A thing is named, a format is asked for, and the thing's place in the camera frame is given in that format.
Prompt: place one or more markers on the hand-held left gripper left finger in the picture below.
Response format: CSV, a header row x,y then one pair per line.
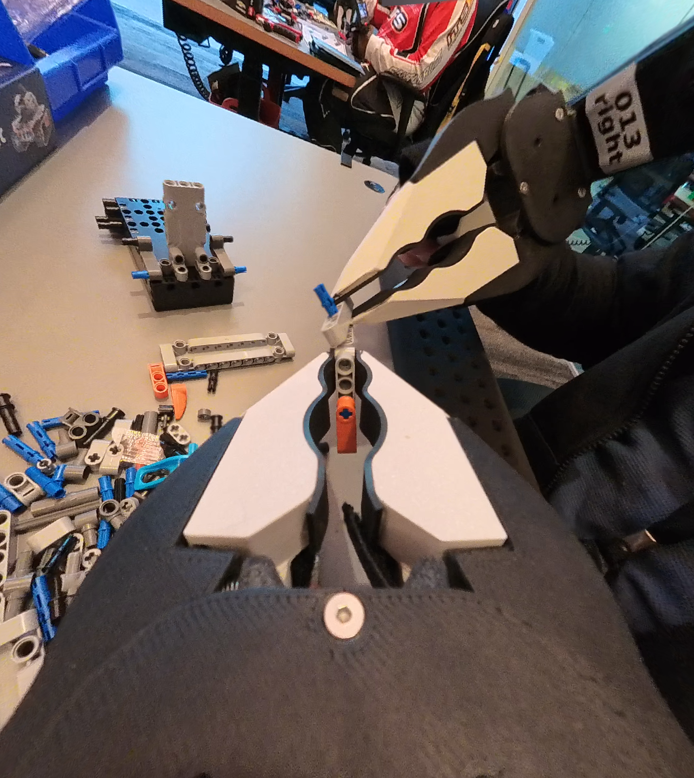
x,y
256,486

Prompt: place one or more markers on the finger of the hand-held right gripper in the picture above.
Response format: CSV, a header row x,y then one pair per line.
x,y
468,274
438,195

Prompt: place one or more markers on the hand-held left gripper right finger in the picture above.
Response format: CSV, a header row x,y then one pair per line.
x,y
438,486

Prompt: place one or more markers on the orange axle connector piece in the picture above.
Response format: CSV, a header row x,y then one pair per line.
x,y
346,426

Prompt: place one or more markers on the blue pin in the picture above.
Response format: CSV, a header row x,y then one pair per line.
x,y
324,296

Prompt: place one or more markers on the dark grey perforated beam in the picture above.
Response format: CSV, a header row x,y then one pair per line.
x,y
344,365

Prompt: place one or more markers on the pile of toy building pieces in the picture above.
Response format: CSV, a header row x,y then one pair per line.
x,y
55,511

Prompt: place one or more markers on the black perforated block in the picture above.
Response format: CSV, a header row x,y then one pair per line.
x,y
177,255

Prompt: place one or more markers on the person's right forearm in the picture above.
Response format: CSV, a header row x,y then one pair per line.
x,y
614,292

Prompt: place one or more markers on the person's right hand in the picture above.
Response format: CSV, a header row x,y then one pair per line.
x,y
417,257

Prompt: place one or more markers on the office chair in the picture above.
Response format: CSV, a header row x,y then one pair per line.
x,y
468,110

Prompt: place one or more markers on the long wooden office desk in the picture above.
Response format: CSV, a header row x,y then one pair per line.
x,y
262,43

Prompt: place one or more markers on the blue storage bin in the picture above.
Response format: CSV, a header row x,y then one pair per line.
x,y
73,55

